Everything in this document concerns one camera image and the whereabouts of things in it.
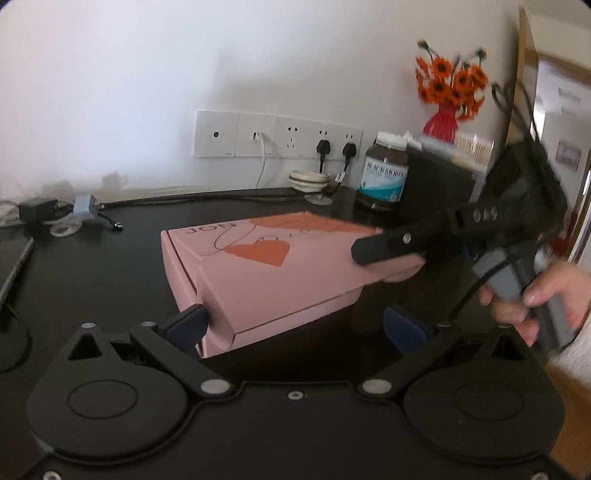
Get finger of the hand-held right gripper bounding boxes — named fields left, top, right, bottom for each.
left=351, top=210, right=467, bottom=267

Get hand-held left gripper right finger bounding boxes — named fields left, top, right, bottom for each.
left=359, top=305, right=539, bottom=400

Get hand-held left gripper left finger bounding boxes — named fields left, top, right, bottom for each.
left=58, top=305, right=234, bottom=400

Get pink cardboard box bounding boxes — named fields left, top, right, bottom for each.
left=161, top=211, right=428, bottom=358

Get person's right forearm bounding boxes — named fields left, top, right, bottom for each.
left=545, top=318, right=591, bottom=384

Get person's right hand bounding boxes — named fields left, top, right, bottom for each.
left=478, top=264, right=591, bottom=347

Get brown supplement bottle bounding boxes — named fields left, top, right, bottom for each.
left=355, top=131, right=410, bottom=212

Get clear cotton swab box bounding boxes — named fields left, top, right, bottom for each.
left=455, top=131, right=495, bottom=169

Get black storage box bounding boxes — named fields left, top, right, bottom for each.
left=399, top=138, right=490, bottom=232

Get clear plastic container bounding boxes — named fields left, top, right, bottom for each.
left=406, top=131, right=458, bottom=153

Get red vase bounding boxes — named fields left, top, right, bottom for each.
left=422, top=104, right=458, bottom=137

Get orange artificial flowers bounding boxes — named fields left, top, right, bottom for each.
left=414, top=39, right=490, bottom=123

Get blue USB charger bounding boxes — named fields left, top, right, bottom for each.
left=74, top=195, right=100, bottom=217

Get white USB plug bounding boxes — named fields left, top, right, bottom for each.
left=253, top=131, right=269, bottom=190

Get silver slim device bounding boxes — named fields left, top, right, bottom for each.
left=0, top=235, right=35, bottom=305

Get black power adapter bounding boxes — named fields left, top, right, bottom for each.
left=18, top=198, right=61, bottom=225

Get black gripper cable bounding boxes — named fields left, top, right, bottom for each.
left=492, top=83, right=543, bottom=146
left=450, top=244, right=515, bottom=324

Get long black cable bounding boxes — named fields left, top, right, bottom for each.
left=99, top=189, right=301, bottom=206

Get white wall socket panel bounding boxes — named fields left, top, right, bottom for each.
left=194, top=110, right=363, bottom=160

